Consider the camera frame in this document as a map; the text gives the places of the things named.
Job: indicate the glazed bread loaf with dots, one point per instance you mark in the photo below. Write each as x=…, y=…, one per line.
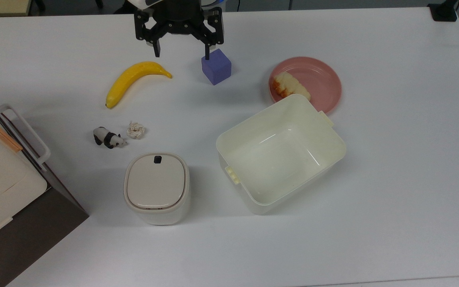
x=291, y=85

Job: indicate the purple foam cube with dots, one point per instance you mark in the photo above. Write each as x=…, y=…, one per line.
x=216, y=69

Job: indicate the pink plate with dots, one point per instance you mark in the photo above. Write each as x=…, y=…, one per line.
x=319, y=79

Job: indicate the white plastic bin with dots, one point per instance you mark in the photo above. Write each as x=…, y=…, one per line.
x=281, y=159

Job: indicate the cream lidded trash can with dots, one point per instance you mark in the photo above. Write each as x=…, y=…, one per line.
x=157, y=185

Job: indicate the small white knotted lump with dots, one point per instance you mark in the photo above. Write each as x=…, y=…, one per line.
x=136, y=130

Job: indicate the yellow banana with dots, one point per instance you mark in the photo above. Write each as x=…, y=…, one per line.
x=128, y=79

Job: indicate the black table clamp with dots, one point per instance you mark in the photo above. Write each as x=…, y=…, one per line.
x=442, y=12

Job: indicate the dark brown drawer cabinet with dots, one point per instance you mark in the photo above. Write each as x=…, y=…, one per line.
x=26, y=243

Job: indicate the black and white panda toy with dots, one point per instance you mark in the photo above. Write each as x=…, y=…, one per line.
x=109, y=138

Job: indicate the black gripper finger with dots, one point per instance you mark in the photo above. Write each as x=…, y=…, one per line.
x=142, y=28
x=216, y=28

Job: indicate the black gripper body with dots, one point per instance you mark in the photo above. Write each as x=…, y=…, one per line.
x=177, y=17

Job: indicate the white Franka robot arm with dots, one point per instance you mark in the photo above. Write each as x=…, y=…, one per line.
x=138, y=3

